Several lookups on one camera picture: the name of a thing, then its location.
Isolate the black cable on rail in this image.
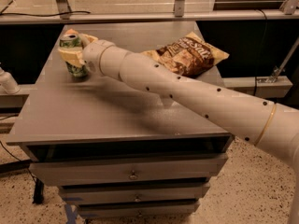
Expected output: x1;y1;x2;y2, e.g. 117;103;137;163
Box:
0;0;92;18

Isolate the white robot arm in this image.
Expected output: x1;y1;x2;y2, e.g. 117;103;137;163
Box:
59;34;299;224

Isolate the white pipe at left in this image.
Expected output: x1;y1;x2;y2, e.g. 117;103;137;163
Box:
0;67;20;94

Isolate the green soda can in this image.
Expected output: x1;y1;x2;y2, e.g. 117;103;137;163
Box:
59;35;88;77

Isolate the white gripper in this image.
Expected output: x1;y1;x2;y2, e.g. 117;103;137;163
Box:
58;34;116;77

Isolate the grey drawer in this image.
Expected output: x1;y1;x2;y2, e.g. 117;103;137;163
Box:
30;153;227;186
59;181;210;205
78;200;200;219

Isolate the bottom grey drawer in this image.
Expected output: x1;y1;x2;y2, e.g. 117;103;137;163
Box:
78;200;200;219

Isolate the black cable at right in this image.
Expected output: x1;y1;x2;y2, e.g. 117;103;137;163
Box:
252;77;260;97

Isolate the grey drawer cabinet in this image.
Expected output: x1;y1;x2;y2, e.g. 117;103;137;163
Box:
6;21;235;220

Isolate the metal frame rail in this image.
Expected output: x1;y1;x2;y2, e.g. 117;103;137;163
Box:
0;0;299;24

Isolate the black cable on floor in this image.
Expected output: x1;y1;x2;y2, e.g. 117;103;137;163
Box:
0;140;45;205

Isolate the orange fruit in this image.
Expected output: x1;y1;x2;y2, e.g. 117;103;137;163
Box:
65;29;78;35

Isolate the top grey drawer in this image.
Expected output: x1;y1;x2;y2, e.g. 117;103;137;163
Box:
30;153;227;186

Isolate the middle grey drawer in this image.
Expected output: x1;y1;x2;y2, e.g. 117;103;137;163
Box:
59;181;210;205

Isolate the brown chip bag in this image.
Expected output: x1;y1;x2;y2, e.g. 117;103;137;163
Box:
143;32;229;77

